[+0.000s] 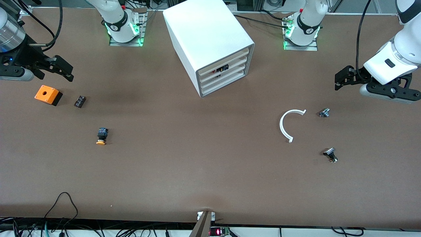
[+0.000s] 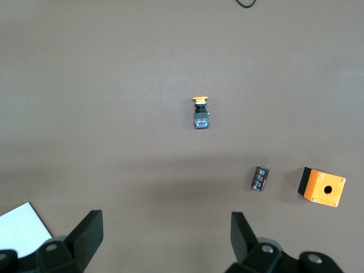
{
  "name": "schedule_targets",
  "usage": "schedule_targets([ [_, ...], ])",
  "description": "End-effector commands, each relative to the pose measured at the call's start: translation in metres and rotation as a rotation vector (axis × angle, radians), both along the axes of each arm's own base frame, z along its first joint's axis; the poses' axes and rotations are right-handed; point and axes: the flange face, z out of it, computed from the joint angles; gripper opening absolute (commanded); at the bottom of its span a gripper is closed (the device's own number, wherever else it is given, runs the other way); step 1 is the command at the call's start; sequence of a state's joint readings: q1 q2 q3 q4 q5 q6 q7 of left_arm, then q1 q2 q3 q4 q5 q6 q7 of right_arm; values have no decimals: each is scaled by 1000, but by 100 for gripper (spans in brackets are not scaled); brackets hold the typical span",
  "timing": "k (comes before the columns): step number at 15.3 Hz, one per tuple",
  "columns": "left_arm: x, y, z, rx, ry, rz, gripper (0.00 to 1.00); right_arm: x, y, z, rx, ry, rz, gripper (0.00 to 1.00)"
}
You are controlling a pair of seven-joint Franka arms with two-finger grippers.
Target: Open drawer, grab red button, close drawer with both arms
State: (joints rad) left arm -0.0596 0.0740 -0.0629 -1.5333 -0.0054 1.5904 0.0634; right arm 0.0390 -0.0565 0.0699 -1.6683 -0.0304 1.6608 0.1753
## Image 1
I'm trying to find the white plastic cabinet drawer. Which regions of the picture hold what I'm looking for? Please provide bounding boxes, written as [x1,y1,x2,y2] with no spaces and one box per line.
[197,48,250,77]
[201,72,246,97]
[198,57,248,84]
[200,65,247,91]

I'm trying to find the yellow mushroom push button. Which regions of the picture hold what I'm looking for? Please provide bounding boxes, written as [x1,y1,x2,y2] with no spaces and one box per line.
[96,128,109,145]

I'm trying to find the grey white plastic bin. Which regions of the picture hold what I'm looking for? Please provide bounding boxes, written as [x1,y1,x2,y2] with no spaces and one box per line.
[163,0,255,98]

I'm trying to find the circuit board red display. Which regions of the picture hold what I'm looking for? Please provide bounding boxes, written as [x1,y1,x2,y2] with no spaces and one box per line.
[210,226,233,237]

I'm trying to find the orange button enclosure box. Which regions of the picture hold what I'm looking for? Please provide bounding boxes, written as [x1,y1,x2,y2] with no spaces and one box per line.
[35,85,63,106]

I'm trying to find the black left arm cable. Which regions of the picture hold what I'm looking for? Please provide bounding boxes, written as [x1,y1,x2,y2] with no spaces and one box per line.
[356,0,374,83]

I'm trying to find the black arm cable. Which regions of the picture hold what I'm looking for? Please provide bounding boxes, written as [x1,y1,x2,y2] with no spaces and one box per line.
[356,0,374,83]
[18,0,63,51]

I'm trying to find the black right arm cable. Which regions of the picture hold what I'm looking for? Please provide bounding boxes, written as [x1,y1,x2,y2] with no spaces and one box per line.
[18,0,63,51]

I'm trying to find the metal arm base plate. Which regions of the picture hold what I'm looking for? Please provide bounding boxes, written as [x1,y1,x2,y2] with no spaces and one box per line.
[109,8,147,47]
[283,15,318,51]

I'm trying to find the white plastic half ring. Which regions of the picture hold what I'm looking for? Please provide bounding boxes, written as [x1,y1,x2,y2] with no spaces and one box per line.
[280,109,307,143]

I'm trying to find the black cable behind cabinet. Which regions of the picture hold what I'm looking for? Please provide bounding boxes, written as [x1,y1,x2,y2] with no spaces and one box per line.
[232,13,291,28]

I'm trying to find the thin black looped cable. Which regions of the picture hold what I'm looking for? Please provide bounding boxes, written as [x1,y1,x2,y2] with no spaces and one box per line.
[43,192,79,237]

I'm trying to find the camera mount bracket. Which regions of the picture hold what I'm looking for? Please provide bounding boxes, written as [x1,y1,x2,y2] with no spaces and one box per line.
[189,211,216,237]

